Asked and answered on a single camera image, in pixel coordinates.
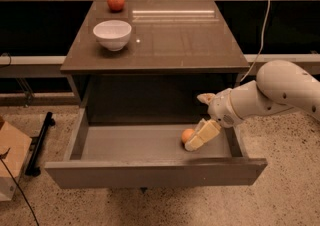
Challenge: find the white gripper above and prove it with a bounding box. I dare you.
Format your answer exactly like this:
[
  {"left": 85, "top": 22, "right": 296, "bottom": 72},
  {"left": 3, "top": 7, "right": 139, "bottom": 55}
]
[{"left": 184, "top": 88, "right": 243, "bottom": 151}]

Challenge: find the orange fruit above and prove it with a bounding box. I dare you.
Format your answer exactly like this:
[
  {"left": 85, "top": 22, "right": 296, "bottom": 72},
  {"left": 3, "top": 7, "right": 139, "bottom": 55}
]
[{"left": 181, "top": 128, "right": 194, "bottom": 143}]

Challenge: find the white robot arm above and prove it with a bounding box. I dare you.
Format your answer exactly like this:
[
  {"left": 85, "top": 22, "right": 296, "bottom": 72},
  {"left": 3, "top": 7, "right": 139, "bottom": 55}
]
[{"left": 184, "top": 60, "right": 320, "bottom": 151}]

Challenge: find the dark brown cabinet counter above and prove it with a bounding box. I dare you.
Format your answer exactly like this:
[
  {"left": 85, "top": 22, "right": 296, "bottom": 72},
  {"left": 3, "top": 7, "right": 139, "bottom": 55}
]
[{"left": 59, "top": 0, "right": 251, "bottom": 108}]

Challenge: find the open grey top drawer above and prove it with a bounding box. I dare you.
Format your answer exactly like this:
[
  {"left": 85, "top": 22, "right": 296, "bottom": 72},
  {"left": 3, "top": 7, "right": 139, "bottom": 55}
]
[{"left": 45, "top": 78, "right": 267, "bottom": 188}]

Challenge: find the white ceramic bowl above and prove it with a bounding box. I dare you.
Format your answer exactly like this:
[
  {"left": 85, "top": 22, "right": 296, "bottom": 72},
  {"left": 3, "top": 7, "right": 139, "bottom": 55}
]
[{"left": 93, "top": 20, "right": 132, "bottom": 51}]

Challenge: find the red apple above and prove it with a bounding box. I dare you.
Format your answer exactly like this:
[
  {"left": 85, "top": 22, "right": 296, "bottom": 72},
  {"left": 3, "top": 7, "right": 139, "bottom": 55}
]
[{"left": 107, "top": 0, "right": 125, "bottom": 11}]

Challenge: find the black metal stand leg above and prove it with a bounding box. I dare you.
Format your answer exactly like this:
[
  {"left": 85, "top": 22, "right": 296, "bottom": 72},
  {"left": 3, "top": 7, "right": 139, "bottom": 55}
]
[{"left": 25, "top": 112, "right": 55, "bottom": 177}]

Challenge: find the cardboard box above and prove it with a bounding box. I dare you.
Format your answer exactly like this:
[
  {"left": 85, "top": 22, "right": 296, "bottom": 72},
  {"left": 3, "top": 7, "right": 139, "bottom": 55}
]
[{"left": 0, "top": 117, "right": 31, "bottom": 201}]

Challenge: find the white cable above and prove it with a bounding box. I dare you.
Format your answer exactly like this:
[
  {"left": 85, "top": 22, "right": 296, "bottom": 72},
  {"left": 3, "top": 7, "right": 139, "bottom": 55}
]
[{"left": 239, "top": 0, "right": 271, "bottom": 83}]

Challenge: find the black cable on floor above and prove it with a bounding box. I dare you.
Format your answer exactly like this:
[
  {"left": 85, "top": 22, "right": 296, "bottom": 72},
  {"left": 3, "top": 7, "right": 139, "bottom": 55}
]
[{"left": 0, "top": 156, "right": 40, "bottom": 226}]

